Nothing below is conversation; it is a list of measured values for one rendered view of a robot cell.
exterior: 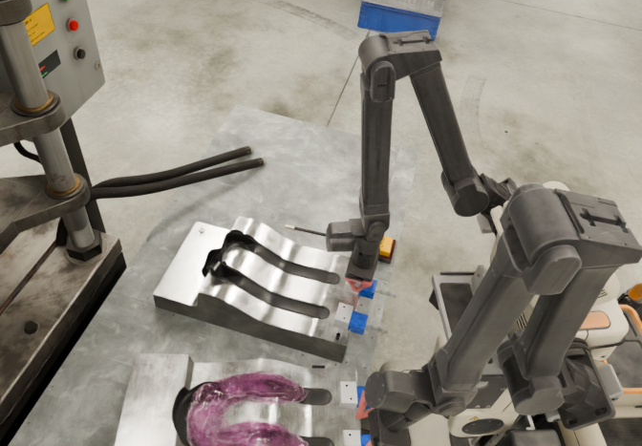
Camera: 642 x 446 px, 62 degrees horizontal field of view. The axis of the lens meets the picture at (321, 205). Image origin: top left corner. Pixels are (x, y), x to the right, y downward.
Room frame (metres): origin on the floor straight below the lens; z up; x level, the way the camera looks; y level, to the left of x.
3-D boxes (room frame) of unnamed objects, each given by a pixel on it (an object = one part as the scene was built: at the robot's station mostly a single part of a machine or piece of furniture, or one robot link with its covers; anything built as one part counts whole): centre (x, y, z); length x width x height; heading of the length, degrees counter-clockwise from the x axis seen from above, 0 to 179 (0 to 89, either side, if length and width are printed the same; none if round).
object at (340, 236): (0.80, -0.08, 1.11); 0.11 x 0.09 x 0.12; 103
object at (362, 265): (0.81, -0.12, 1.02); 0.10 x 0.07 x 0.07; 171
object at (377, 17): (3.97, -0.40, 0.11); 0.61 x 0.41 x 0.22; 80
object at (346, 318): (0.70, -0.14, 0.89); 0.13 x 0.05 x 0.05; 81
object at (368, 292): (0.80, -0.16, 0.89); 0.13 x 0.05 x 0.05; 81
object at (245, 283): (0.79, 0.10, 0.92); 0.35 x 0.16 x 0.09; 81
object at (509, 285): (0.41, -0.25, 1.40); 0.11 x 0.06 x 0.43; 10
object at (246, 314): (0.80, 0.12, 0.87); 0.50 x 0.26 x 0.14; 81
